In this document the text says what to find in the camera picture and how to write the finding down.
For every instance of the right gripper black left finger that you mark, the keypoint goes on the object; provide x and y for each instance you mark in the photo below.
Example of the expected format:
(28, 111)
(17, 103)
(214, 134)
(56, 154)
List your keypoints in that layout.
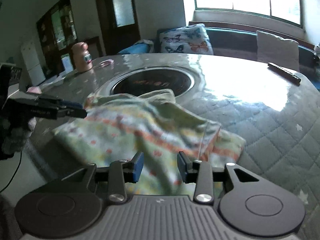
(134, 167)

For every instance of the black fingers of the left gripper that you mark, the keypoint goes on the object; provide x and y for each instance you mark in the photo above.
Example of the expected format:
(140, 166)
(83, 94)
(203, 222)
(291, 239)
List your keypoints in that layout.
(44, 106)

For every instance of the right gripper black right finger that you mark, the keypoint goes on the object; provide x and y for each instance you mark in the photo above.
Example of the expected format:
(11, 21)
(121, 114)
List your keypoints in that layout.
(188, 169)

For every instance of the floral green child's garment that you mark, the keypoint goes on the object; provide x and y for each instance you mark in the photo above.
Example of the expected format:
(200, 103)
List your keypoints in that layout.
(119, 126)

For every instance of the pink bottle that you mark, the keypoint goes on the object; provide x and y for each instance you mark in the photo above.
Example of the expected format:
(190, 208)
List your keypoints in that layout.
(81, 57)

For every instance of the dark display cabinet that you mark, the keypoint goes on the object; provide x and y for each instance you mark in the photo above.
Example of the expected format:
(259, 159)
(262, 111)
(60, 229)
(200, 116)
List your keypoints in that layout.
(57, 35)

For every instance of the round black table stove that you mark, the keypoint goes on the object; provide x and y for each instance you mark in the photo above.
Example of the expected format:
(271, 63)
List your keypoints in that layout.
(184, 82)

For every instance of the dark wooden door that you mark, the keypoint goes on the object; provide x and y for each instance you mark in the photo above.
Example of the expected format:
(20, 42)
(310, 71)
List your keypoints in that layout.
(118, 24)

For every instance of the butterfly print pillow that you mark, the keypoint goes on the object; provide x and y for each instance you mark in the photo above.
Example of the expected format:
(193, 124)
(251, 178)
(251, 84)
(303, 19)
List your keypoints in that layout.
(192, 39)

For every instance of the blue bench sofa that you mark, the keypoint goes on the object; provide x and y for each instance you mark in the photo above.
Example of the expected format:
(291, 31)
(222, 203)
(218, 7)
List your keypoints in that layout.
(230, 43)

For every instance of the black remote control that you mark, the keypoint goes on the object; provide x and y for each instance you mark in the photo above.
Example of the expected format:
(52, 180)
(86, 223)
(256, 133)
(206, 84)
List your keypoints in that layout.
(284, 73)

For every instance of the grey square cushion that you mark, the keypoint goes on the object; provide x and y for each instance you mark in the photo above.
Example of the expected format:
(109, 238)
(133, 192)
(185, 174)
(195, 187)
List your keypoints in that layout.
(280, 51)

